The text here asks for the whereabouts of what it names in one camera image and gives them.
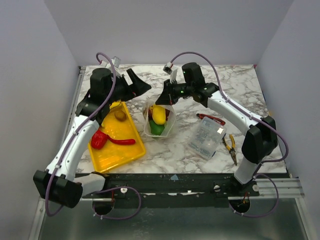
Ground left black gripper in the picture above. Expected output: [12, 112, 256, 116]
[105, 69, 152, 105]

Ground dark red apple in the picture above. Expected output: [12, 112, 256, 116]
[146, 106, 153, 120]
[165, 109, 171, 120]

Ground clear zip top bag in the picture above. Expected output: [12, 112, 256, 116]
[142, 100, 176, 139]

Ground green bell pepper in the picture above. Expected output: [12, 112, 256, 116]
[149, 120, 165, 136]

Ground dark red apple front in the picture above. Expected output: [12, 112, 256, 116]
[165, 109, 171, 120]

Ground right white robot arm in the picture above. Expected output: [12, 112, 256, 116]
[155, 62, 278, 196]

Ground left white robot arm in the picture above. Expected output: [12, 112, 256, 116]
[33, 67, 151, 208]

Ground red black utility knife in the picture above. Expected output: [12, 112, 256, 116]
[196, 113, 226, 126]

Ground yellow plastic tray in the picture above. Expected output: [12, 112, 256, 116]
[87, 101, 146, 173]

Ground red chili pepper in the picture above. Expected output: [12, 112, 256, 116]
[107, 135, 136, 146]

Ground clear plastic parts box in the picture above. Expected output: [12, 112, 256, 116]
[186, 116, 227, 160]

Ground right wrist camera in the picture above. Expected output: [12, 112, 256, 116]
[163, 62, 178, 84]

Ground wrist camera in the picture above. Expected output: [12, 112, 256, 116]
[163, 62, 178, 84]
[105, 56, 121, 75]

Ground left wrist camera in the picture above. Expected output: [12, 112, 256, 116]
[105, 56, 121, 75]

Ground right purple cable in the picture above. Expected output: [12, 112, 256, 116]
[169, 51, 290, 218]

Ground purple cable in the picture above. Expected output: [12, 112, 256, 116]
[169, 51, 290, 218]
[45, 52, 142, 221]

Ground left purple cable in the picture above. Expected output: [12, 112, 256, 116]
[45, 52, 142, 221]

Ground yellow handled pliers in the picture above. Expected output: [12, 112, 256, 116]
[222, 134, 238, 166]

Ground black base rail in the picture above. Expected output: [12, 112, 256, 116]
[81, 172, 292, 208]

